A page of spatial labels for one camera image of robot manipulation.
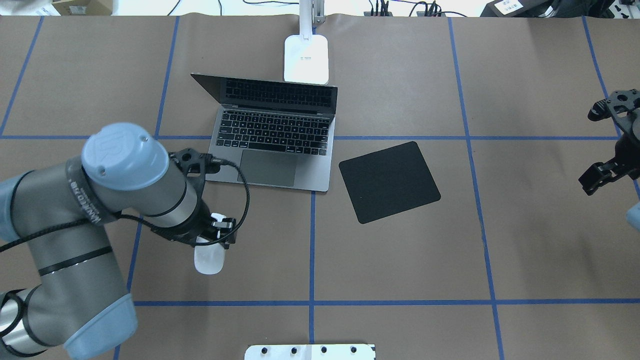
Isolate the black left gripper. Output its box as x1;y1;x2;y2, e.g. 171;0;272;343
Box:
145;148;238;249

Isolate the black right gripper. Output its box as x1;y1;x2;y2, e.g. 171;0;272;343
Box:
578;89;640;196

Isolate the white computer mouse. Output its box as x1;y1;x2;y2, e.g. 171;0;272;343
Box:
193;243;226;275

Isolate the grey laptop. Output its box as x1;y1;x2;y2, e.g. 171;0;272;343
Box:
191;73;338;192

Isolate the black mouse pad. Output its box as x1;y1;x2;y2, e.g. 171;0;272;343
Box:
338;141;442;224

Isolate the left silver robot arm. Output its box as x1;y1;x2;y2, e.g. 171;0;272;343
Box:
1;122;240;360

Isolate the white desk lamp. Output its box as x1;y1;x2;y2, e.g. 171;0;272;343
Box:
283;0;329;85

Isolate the cardboard box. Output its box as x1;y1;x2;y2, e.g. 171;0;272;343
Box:
52;0;114;16

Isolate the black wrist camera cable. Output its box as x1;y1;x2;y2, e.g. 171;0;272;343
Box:
0;159;251;253

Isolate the white camera mast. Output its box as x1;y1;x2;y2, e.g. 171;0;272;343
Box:
244;343;377;360

